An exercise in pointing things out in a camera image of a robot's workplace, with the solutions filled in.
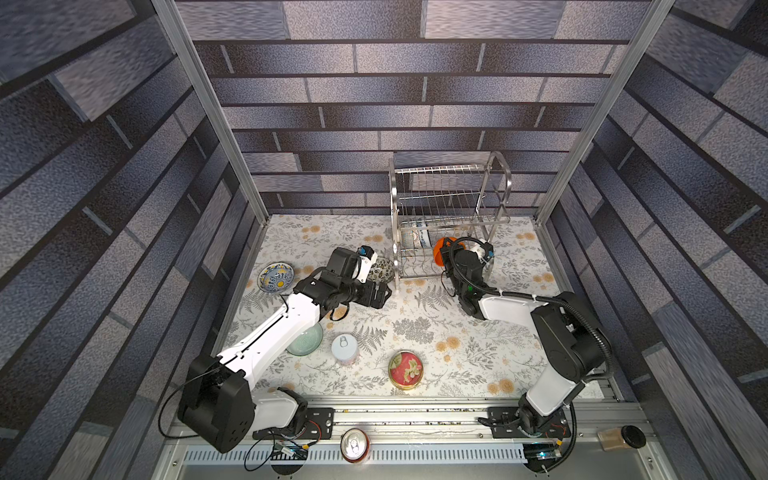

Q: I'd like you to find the orange plastic bowl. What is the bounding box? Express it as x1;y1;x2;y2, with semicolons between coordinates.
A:
433;237;456;268

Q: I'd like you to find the dark glass patterned bowl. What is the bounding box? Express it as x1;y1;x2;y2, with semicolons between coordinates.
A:
399;228;414;249

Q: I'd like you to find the blue white floral bowl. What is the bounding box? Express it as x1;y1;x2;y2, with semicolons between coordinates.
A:
414;222;432;249

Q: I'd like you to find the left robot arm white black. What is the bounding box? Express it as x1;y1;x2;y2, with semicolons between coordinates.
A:
176;245;391;453

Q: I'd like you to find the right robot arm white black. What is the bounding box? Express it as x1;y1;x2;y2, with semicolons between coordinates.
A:
438;237;615;434

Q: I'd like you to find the stainless steel dish rack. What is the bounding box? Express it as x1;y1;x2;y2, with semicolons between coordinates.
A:
389;151;512;280

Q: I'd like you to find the black white leaf bowl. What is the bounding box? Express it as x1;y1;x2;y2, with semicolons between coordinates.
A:
367;257;395;283

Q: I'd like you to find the blue yellow patterned plate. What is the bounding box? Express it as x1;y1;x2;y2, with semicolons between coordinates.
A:
257;262;295;293

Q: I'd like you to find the pale green ceramic bowl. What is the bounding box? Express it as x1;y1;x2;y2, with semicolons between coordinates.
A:
287;323;323;357

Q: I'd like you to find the floral table mat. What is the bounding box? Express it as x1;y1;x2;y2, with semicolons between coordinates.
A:
256;215;547;398

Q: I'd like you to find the red floral bowl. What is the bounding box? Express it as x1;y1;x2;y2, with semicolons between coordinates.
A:
388;350;424;390

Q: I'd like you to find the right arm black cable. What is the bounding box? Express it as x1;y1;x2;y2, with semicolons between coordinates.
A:
440;236;616;472

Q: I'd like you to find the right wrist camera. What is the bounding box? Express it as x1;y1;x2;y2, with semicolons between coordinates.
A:
476;244;494;264

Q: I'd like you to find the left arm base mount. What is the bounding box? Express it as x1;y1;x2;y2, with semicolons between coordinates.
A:
274;407;336;441

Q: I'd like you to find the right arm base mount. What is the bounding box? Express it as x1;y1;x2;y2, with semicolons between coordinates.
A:
486;407;572;440

